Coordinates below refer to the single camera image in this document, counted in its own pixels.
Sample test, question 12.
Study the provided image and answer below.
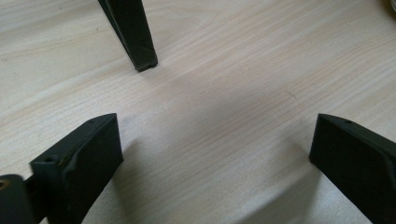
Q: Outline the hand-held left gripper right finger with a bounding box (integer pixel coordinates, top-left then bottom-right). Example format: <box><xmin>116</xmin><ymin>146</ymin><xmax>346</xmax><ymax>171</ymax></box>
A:
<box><xmin>308</xmin><ymin>113</ymin><xmax>396</xmax><ymax>224</ymax></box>

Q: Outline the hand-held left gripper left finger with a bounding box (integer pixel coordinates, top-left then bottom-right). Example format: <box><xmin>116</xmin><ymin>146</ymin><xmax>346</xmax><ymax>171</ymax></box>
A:
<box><xmin>29</xmin><ymin>113</ymin><xmax>124</xmax><ymax>224</ymax></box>

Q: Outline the black low table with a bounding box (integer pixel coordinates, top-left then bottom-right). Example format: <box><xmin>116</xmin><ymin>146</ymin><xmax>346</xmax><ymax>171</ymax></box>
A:
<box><xmin>97</xmin><ymin>0</ymin><xmax>159</xmax><ymax>73</ymax></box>

